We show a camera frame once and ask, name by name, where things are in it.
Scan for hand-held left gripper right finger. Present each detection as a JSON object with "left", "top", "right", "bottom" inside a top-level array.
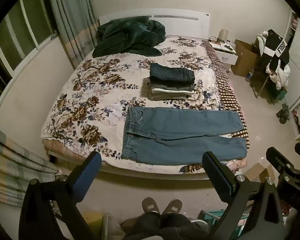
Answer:
[{"left": 202, "top": 151, "right": 284, "bottom": 240}]

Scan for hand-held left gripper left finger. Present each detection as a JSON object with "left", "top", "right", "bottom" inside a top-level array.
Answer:
[{"left": 19, "top": 151, "right": 102, "bottom": 240}]

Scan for light blue jeans pants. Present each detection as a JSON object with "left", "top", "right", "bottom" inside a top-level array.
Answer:
[{"left": 121, "top": 107, "right": 248, "bottom": 166}]

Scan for small cardboard box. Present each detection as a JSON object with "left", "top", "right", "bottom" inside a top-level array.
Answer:
[{"left": 244, "top": 162, "right": 276, "bottom": 183}]

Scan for teal rack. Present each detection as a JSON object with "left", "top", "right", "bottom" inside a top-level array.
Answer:
[{"left": 197, "top": 209, "right": 248, "bottom": 228}]

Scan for pair of dark sandals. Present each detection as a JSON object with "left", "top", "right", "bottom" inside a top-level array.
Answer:
[{"left": 276, "top": 103, "right": 291, "bottom": 124}]

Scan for yellow box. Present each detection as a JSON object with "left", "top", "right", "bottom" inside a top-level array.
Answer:
[{"left": 82, "top": 211, "right": 103, "bottom": 232}]

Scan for grey slipper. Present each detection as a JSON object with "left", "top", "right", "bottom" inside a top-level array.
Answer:
[
  {"left": 142, "top": 197, "right": 162, "bottom": 216},
  {"left": 161, "top": 199, "right": 183, "bottom": 216}
]

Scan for person's dark trouser legs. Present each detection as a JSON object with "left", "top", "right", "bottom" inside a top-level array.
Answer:
[{"left": 122, "top": 212, "right": 212, "bottom": 240}]

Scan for green striped curtain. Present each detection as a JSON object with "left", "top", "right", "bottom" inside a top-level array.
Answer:
[
  {"left": 46, "top": 0, "right": 98, "bottom": 68},
  {"left": 0, "top": 122, "right": 60, "bottom": 208}
]

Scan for white puffy jacket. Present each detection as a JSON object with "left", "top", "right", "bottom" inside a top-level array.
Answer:
[{"left": 266, "top": 59, "right": 291, "bottom": 91}]

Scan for chair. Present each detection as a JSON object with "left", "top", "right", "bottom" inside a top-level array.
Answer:
[{"left": 249, "top": 62, "right": 286, "bottom": 104}]

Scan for bed with floral cover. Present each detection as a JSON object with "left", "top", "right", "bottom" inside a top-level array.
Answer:
[{"left": 41, "top": 36, "right": 250, "bottom": 175}]

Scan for brown checkered bed sheet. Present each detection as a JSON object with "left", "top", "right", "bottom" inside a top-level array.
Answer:
[{"left": 202, "top": 39, "right": 250, "bottom": 148}]

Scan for large cardboard box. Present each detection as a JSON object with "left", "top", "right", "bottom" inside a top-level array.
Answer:
[{"left": 231, "top": 39, "right": 262, "bottom": 78}]

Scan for dark blue folded jeans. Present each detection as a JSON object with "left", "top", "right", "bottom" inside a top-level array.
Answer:
[{"left": 149, "top": 63, "right": 196, "bottom": 85}]

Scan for white fluffy garment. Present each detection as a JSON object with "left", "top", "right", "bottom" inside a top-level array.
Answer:
[{"left": 255, "top": 31, "right": 269, "bottom": 56}]

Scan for white nightstand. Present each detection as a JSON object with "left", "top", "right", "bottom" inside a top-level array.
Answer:
[{"left": 211, "top": 40, "right": 238, "bottom": 72}]

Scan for dark green plush blanket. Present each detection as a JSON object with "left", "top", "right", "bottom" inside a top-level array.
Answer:
[{"left": 92, "top": 16, "right": 167, "bottom": 58}]

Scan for window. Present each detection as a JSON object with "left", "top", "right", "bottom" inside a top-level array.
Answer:
[{"left": 0, "top": 0, "right": 58, "bottom": 112}]

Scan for white bed headboard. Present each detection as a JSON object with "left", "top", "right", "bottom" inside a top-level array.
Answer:
[{"left": 99, "top": 8, "right": 212, "bottom": 40}]

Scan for bed frame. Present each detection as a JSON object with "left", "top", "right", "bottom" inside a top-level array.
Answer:
[{"left": 42, "top": 140, "right": 248, "bottom": 181}]

